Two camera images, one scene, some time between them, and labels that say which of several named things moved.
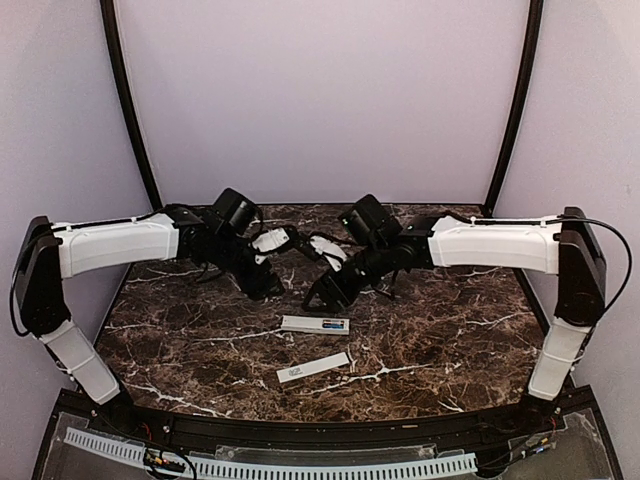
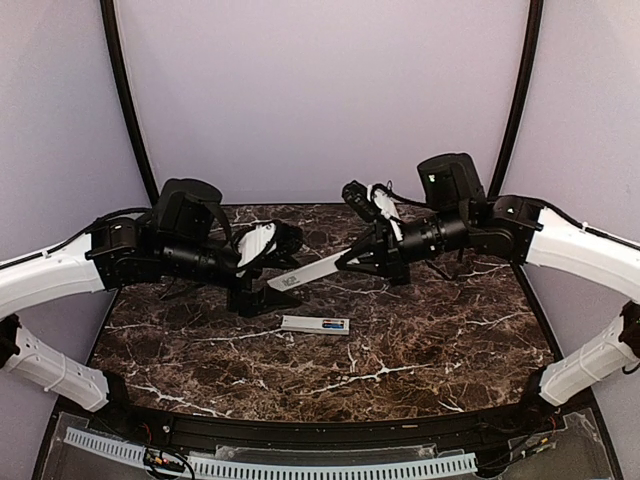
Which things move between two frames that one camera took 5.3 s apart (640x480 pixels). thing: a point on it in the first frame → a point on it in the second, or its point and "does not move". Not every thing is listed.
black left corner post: x=109 y=20 does not move
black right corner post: x=516 y=106 does not move
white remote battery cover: x=312 y=367 → x=307 y=273
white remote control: x=311 y=324 does not move
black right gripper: x=322 y=288 → x=390 y=261
